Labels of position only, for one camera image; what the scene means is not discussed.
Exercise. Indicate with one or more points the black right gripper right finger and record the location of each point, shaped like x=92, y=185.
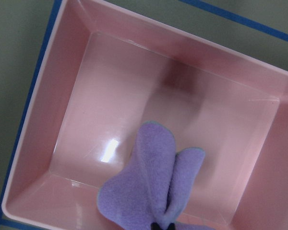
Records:
x=171, y=226

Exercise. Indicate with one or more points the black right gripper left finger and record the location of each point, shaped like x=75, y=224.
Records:
x=155, y=226

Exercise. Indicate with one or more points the purple cloth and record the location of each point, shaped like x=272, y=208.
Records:
x=156, y=184

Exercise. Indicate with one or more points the pink plastic tray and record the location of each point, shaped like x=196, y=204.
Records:
x=106, y=70

